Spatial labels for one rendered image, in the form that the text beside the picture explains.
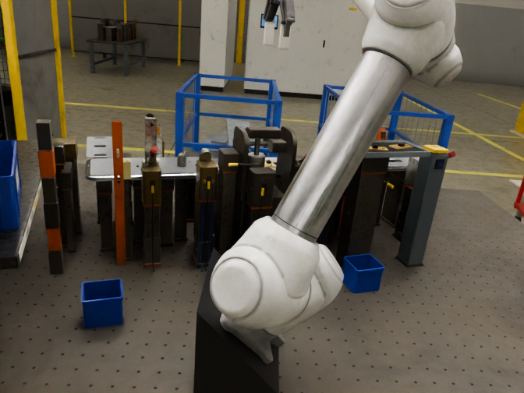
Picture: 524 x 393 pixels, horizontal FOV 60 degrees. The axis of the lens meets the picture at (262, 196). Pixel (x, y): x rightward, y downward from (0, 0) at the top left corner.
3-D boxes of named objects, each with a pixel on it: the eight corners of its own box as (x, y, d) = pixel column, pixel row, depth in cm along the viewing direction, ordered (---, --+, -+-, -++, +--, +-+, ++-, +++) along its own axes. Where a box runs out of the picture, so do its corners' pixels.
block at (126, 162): (132, 256, 163) (129, 158, 149) (132, 260, 160) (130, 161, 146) (122, 256, 162) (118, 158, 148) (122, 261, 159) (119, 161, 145)
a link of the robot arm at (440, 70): (424, 19, 110) (419, -13, 97) (477, 69, 103) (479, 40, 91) (380, 58, 112) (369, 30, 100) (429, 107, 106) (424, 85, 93)
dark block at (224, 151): (226, 257, 167) (233, 147, 152) (231, 267, 161) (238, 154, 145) (213, 259, 166) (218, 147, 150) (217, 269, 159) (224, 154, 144)
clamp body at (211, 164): (209, 256, 168) (214, 159, 154) (216, 271, 159) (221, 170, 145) (191, 257, 166) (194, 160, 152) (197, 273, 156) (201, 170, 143)
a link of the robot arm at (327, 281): (289, 333, 116) (362, 289, 111) (260, 342, 100) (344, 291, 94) (260, 277, 122) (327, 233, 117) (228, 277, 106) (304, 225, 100)
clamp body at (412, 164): (405, 235, 200) (423, 155, 186) (422, 248, 189) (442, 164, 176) (391, 236, 197) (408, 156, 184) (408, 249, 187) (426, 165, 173)
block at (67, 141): (82, 225, 181) (76, 137, 168) (82, 235, 174) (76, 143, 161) (60, 227, 179) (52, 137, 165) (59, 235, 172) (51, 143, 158)
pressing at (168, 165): (402, 154, 212) (403, 151, 212) (433, 170, 193) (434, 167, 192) (86, 160, 167) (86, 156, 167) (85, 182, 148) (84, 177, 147)
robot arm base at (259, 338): (279, 374, 111) (297, 363, 109) (220, 325, 101) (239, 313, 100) (271, 320, 127) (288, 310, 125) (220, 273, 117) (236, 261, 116)
